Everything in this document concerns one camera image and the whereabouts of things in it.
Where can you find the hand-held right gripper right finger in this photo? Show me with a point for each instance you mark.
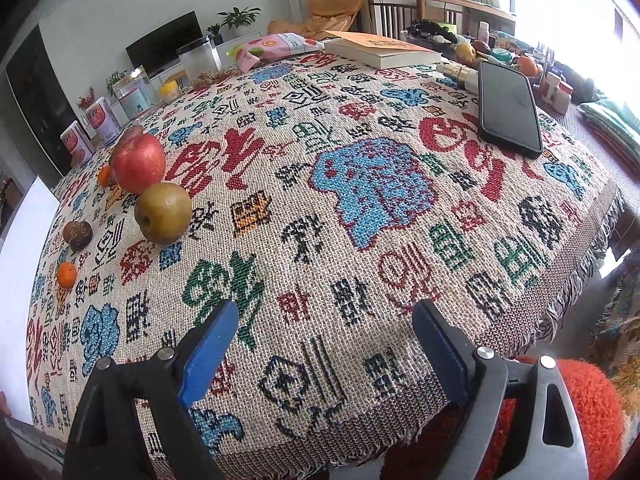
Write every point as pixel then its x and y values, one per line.
pixel 440 345

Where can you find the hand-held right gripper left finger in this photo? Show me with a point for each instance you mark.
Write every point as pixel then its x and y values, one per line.
pixel 210 350

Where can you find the brown pear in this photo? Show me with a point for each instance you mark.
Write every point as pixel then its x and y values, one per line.
pixel 162 212

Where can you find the small tangerine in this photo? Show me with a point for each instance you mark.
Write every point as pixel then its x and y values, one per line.
pixel 104 177
pixel 67 275

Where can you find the red apple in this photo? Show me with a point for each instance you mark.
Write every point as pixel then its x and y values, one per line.
pixel 139 165

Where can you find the printed woven tablecloth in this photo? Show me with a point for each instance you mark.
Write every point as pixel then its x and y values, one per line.
pixel 325 270

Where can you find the patterned floor rug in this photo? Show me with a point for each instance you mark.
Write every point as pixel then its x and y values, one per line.
pixel 622 340

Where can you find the white board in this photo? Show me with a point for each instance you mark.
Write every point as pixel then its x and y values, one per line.
pixel 20 285

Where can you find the black smartphone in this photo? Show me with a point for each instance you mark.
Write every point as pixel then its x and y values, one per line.
pixel 509 107

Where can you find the pink labelled can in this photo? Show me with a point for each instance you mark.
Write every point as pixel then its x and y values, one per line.
pixel 102 121
pixel 75 141

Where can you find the small yellow lid jar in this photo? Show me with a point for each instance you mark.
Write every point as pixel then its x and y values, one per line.
pixel 169 92

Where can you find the glass jar with gold lid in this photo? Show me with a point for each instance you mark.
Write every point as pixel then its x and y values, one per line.
pixel 132 95

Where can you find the white gold cosmetic bottle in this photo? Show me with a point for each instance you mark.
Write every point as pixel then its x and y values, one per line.
pixel 457 76

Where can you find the pile of dried brown scraps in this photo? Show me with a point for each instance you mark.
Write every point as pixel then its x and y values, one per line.
pixel 210 79

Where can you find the white medicine box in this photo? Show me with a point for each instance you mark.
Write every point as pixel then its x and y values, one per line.
pixel 556 92

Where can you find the red flower decoration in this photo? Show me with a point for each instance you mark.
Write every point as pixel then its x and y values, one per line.
pixel 87 99

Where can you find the folded green striped cloth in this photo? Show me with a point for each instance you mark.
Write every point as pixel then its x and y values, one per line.
pixel 612 125

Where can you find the thin leafy potted plant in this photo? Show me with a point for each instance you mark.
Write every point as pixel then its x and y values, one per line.
pixel 115 81

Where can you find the clear plastic black lid jar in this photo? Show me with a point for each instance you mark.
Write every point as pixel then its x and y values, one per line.
pixel 199 60

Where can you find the yellow fruit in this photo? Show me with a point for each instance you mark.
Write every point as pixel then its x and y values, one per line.
pixel 465 53

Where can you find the round orange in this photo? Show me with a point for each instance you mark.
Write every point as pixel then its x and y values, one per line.
pixel 527 65

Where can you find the teal lid jar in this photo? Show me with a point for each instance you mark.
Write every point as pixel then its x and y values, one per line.
pixel 501 55

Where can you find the orange cover book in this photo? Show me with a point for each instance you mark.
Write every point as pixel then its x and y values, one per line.
pixel 385 50

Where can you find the dark cabinet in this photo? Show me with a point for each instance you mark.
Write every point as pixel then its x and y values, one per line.
pixel 35 105

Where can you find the pink snack packet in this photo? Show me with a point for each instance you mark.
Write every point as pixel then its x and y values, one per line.
pixel 272 49

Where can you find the black television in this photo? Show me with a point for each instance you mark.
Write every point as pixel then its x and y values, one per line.
pixel 162 40

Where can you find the small green potted plant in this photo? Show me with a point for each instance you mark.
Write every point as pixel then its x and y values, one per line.
pixel 215 32

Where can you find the large green potted plant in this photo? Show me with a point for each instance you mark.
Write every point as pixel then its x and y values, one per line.
pixel 240 17

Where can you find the wooden slatted chair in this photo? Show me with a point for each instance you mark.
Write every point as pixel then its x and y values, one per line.
pixel 395 10

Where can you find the orange brown beanbag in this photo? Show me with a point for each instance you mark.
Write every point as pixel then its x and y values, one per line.
pixel 325 10

